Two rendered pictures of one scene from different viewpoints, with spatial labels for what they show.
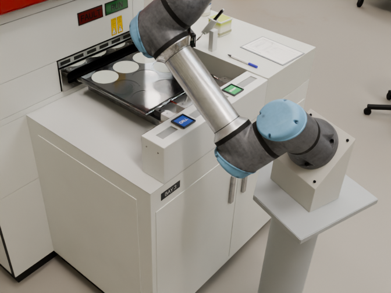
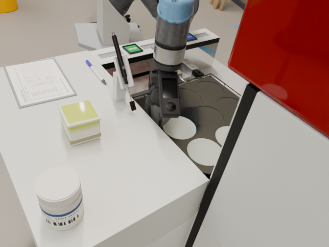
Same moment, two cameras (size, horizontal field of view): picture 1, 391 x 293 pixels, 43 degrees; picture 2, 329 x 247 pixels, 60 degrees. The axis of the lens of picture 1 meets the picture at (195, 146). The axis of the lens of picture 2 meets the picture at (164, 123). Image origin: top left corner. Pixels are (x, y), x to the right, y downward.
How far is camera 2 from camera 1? 2.40 m
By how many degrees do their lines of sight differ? 101
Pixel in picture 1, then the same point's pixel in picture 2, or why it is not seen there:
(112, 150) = (234, 83)
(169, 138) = (200, 31)
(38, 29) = not seen: outside the picture
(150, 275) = not seen: hidden behind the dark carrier
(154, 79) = (198, 110)
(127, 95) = (228, 95)
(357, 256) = (6, 180)
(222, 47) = (102, 99)
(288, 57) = (33, 65)
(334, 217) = not seen: hidden behind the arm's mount
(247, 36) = (43, 113)
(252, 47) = (60, 89)
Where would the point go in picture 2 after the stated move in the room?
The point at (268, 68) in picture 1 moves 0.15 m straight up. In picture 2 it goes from (74, 59) to (69, 12)
